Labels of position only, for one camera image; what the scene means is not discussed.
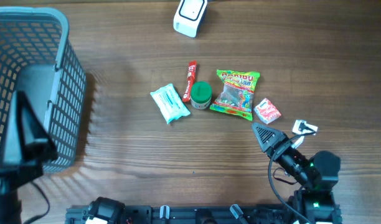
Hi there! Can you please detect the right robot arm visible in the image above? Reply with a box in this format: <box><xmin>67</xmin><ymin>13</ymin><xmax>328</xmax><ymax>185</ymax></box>
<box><xmin>252</xmin><ymin>119</ymin><xmax>342</xmax><ymax>223</ymax></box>

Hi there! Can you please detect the red stick packet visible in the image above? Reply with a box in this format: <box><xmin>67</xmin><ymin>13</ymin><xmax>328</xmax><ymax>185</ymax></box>
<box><xmin>182</xmin><ymin>60</ymin><xmax>197</xmax><ymax>103</ymax></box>

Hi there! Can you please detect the white barcode scanner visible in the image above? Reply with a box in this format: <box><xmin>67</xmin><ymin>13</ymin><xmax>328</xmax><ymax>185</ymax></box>
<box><xmin>173</xmin><ymin>0</ymin><xmax>208</xmax><ymax>38</ymax></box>

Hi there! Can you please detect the grey plastic shopping basket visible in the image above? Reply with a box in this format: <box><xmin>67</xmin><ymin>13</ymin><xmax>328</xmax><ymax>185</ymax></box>
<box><xmin>0</xmin><ymin>7</ymin><xmax>87</xmax><ymax>173</ymax></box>

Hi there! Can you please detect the small red white packet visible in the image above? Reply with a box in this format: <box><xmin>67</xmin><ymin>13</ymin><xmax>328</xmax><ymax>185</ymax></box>
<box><xmin>254</xmin><ymin>98</ymin><xmax>281</xmax><ymax>124</ymax></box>

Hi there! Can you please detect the green lid jar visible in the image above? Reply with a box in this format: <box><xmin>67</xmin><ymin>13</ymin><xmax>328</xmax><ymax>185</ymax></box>
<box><xmin>190</xmin><ymin>82</ymin><xmax>212</xmax><ymax>110</ymax></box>

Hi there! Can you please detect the right black cable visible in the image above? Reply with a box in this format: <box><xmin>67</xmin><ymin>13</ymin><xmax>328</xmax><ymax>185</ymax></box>
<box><xmin>267</xmin><ymin>123</ymin><xmax>316</xmax><ymax>224</ymax></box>

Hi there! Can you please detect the left black cable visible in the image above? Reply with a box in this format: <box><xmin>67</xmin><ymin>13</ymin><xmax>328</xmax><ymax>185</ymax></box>
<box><xmin>22</xmin><ymin>182</ymin><xmax>51</xmax><ymax>224</ymax></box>

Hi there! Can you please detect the teal tissue pack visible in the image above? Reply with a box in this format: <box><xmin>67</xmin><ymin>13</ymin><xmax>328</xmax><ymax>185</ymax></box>
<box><xmin>150</xmin><ymin>83</ymin><xmax>191</xmax><ymax>124</ymax></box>

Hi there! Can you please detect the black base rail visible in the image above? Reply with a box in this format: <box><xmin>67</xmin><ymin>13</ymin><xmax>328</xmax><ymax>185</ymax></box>
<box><xmin>65</xmin><ymin>203</ymin><xmax>343</xmax><ymax>224</ymax></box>

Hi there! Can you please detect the green Haribo gummy bag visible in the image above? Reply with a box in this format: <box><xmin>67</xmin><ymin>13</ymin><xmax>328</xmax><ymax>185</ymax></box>
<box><xmin>210</xmin><ymin>70</ymin><xmax>260</xmax><ymax>121</ymax></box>

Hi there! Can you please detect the black cable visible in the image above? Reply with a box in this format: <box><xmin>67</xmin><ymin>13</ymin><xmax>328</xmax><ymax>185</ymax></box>
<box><xmin>267</xmin><ymin>123</ymin><xmax>316</xmax><ymax>224</ymax></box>
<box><xmin>22</xmin><ymin>182</ymin><xmax>51</xmax><ymax>224</ymax></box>

